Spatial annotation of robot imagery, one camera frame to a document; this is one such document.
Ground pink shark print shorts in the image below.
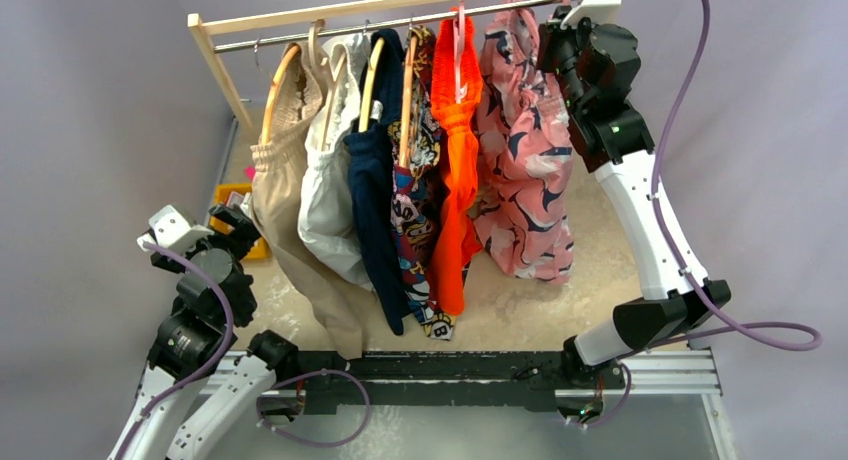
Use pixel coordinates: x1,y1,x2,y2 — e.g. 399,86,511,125
473,0,574,285

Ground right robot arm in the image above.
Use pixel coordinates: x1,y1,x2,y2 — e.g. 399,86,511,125
538,19,731,387

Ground beige shorts on hanger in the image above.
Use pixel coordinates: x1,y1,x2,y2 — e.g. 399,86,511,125
250,42,364,360

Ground white shorts on hanger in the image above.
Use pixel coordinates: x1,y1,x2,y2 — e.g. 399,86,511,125
297,33,372,290

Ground navy shorts on hanger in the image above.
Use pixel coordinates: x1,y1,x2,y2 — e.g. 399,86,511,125
344,29,410,335

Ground orange hanger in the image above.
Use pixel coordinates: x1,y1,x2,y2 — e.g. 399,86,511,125
258,42,304,145

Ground patterned shorts on hanger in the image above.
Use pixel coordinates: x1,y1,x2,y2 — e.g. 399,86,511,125
389,26,456,341

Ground orange shorts on hanger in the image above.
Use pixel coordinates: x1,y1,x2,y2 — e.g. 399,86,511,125
430,16,483,316

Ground yellow plastic bin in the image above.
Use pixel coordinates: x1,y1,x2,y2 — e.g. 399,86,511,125
208,183,271,261

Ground wooden clothes rack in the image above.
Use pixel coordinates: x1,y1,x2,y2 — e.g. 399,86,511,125
186,0,562,133

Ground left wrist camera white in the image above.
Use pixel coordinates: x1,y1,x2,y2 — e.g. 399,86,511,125
136,204,213,254

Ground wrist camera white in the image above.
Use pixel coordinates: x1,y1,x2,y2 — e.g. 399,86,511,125
136,204,213,254
560,0,622,27

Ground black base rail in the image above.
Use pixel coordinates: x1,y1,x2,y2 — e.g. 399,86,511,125
259,351,626,420

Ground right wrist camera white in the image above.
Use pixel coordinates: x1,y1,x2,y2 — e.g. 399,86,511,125
560,0,622,27

